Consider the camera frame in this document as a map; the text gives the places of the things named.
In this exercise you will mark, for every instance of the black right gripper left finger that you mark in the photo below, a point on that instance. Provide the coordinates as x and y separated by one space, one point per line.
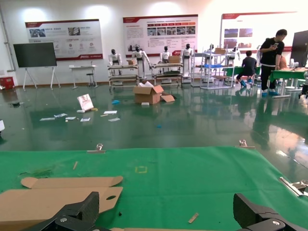
81 214

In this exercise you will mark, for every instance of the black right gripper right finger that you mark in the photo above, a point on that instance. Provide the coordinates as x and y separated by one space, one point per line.
247 214

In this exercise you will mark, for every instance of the small white box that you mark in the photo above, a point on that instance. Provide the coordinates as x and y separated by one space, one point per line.
80 111

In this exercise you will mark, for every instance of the large open cardboard box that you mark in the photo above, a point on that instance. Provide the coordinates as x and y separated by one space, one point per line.
146 95

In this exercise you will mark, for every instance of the red box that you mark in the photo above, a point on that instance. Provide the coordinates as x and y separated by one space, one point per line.
6 83

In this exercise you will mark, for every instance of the small cardboard box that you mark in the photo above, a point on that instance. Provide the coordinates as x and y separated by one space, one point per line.
131 62

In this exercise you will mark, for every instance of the flat cardboard box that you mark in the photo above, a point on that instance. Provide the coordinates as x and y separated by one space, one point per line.
219 50

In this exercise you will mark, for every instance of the medium cardboard box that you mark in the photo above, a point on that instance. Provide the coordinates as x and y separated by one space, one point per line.
174 59

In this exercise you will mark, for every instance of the thin wooden stick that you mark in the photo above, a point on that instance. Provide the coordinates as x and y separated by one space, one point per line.
75 165

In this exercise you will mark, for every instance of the silver binder clip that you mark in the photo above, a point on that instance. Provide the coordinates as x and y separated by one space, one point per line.
244 145
292 187
97 150

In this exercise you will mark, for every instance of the green table cloth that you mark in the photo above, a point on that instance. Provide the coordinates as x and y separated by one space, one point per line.
180 187

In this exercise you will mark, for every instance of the flat white paper packet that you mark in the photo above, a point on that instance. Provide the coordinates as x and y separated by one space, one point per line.
60 115
47 119
110 112
70 118
85 119

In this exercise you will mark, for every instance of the small yellow item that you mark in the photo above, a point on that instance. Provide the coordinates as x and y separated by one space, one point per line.
95 109

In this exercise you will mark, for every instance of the blue shoe cover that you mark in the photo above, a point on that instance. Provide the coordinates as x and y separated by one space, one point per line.
115 102

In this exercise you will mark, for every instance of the white foam block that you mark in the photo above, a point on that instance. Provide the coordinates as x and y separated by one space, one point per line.
145 104

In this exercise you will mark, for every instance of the black flat floor item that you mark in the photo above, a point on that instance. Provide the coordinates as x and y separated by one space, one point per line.
15 104

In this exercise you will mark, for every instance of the black round stool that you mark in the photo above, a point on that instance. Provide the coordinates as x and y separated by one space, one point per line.
91 75

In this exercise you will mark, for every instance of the brown wooden stool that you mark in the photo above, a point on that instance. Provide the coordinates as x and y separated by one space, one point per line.
220 77

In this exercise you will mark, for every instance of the metal tube rack cart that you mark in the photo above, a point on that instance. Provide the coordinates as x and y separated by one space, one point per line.
166 76
122 77

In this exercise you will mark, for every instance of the green covered work table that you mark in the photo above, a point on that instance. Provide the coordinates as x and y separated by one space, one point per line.
288 75
229 69

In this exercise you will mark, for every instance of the white desk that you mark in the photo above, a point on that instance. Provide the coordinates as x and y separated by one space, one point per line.
81 67

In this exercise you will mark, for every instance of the seated person in dark shirt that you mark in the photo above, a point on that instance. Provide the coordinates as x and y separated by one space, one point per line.
249 66

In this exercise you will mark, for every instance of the blue plastic bin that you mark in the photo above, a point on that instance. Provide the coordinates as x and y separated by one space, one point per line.
213 65

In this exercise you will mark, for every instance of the seated person in brown shirt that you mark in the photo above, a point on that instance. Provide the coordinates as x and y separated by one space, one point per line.
283 63

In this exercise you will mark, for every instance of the white humanoid robot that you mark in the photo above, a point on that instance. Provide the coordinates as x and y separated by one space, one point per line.
187 57
211 48
139 55
165 55
234 54
114 59

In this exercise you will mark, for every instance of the standing person in black shirt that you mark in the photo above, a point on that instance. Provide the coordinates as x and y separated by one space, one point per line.
270 53

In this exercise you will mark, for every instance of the grey metal shelving rack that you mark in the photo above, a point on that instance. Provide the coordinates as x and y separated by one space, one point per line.
209 55

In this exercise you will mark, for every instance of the black screen on white stand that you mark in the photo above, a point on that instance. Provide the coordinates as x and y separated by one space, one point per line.
34 55

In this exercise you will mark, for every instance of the large black monitor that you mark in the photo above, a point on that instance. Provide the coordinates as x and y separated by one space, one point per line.
299 48

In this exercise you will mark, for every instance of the wall poster with round icons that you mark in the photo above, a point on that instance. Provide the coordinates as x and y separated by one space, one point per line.
62 41

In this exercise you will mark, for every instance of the wall poster with building photos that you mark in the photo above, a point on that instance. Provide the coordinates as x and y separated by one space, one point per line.
252 24

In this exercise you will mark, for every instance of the wall poster with photo row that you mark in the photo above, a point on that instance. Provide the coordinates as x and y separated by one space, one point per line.
137 31

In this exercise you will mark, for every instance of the grey wall conduit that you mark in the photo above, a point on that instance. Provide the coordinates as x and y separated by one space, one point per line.
6 36

